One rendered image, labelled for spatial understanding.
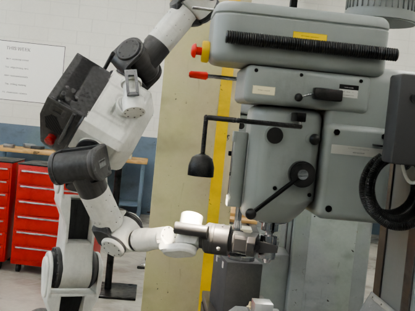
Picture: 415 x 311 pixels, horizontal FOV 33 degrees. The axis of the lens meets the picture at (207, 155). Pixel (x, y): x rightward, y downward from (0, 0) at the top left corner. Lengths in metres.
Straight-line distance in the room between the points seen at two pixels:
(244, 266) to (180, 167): 1.45
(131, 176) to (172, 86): 7.37
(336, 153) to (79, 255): 1.00
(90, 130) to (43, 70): 9.02
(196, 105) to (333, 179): 1.87
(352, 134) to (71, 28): 9.39
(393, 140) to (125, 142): 0.82
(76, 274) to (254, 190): 0.82
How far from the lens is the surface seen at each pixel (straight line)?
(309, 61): 1.89
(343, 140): 1.91
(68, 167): 2.04
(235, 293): 2.35
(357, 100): 1.92
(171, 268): 3.78
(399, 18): 2.00
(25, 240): 6.70
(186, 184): 3.71
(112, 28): 11.06
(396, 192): 2.15
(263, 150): 1.90
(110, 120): 2.13
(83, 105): 2.13
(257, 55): 1.86
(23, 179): 6.64
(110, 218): 2.15
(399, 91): 1.70
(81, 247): 2.47
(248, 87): 1.87
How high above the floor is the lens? 1.58
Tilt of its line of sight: 3 degrees down
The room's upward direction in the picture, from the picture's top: 6 degrees clockwise
